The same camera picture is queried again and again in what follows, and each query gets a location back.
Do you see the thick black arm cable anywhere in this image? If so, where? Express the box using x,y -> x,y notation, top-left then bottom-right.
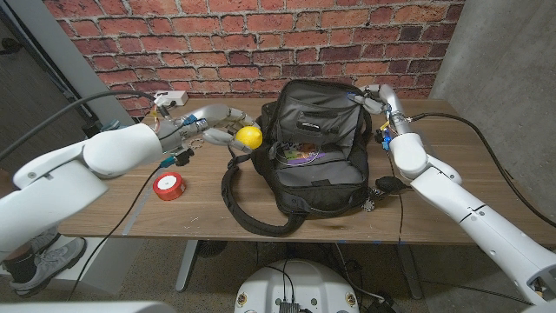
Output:
410,111 -> 556,230
0,90 -> 170,162

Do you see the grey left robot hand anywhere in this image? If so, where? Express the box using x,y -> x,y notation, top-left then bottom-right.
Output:
190,103 -> 261,154

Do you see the black round fan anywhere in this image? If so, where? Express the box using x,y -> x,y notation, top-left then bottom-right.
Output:
197,240 -> 228,258

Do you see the thin black right arm wire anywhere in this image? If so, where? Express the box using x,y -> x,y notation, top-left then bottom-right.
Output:
385,150 -> 406,245

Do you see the white power strip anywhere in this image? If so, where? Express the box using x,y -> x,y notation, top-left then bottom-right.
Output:
153,90 -> 189,109

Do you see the black power adapter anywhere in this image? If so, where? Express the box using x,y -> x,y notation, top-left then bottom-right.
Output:
367,296 -> 403,313

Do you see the white robot chest cover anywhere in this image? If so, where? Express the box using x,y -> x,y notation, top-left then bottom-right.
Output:
0,301 -> 175,313

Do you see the grey black sneaker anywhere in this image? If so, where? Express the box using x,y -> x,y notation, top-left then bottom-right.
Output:
28,225 -> 62,256
9,236 -> 88,299

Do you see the person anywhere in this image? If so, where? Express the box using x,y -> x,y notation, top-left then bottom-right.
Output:
0,169 -> 38,284

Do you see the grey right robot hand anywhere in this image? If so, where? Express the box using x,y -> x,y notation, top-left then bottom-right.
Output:
347,83 -> 412,132

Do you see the teal plastic case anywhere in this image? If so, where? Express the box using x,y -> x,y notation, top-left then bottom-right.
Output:
101,119 -> 131,132

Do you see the metal keychain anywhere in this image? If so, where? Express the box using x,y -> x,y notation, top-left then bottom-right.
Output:
361,186 -> 386,214

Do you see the red tape roll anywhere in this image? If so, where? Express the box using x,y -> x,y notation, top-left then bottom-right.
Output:
152,171 -> 188,202

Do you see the purple snack packet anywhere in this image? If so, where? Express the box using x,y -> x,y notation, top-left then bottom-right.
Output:
281,141 -> 328,167

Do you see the grey metal table leg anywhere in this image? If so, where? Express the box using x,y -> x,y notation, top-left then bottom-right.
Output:
394,243 -> 425,300
175,239 -> 201,293

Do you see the black rubber air blower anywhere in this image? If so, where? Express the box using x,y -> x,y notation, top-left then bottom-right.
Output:
374,175 -> 410,195

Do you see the thin black left arm wire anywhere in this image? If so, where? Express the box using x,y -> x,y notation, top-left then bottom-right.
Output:
66,163 -> 165,302

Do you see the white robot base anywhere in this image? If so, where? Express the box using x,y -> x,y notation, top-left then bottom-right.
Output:
234,259 -> 361,313

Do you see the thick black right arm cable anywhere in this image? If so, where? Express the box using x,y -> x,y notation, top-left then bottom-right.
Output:
410,111 -> 556,230

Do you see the thin black arm wire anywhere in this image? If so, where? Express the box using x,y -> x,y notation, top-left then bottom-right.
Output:
66,163 -> 165,302
385,150 -> 406,245

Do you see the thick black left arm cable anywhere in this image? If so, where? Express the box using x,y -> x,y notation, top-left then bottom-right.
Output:
0,90 -> 170,162

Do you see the yellow lemon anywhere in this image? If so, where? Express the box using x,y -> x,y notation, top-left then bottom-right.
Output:
235,125 -> 264,150

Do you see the black backpack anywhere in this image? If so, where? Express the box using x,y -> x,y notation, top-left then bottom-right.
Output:
220,78 -> 375,238

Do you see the red brick print backdrop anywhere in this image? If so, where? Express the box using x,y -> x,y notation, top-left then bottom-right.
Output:
43,0 -> 466,117

